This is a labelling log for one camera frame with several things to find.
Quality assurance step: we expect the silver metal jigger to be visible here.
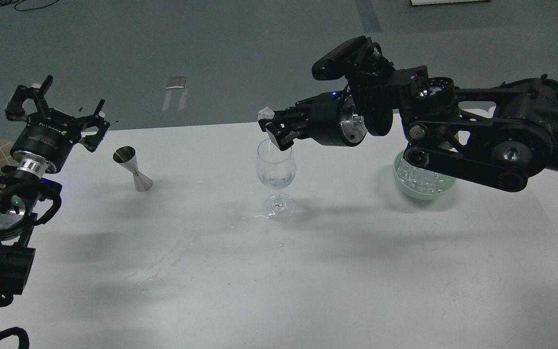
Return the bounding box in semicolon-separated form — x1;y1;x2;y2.
112;146;153;192

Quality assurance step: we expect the clear ice cube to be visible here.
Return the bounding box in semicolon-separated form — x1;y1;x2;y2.
257;106;275;121

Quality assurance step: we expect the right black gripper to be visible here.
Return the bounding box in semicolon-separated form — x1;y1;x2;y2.
259;92;368;152

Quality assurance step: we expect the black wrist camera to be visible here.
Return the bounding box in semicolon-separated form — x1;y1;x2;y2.
311;35;380;81

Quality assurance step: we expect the black cable on floor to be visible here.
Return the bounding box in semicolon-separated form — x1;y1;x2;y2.
0;0;62;21

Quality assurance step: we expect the clear wine glass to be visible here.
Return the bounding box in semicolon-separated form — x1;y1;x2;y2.
255;139;296;221

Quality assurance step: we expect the pile of ice cubes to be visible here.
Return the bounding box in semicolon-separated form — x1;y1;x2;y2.
395;157;447;195

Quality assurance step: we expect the green bowl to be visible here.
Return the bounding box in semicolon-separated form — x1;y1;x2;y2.
392;151;456;201

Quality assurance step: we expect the white board at top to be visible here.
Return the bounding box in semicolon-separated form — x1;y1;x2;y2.
410;0;490;6

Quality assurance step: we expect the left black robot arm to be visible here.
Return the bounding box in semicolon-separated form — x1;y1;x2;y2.
0;75;110;349

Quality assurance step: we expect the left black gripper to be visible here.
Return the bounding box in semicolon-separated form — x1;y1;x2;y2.
5;75;111;175

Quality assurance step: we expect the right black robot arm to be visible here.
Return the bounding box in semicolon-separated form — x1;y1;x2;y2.
258;67;558;192

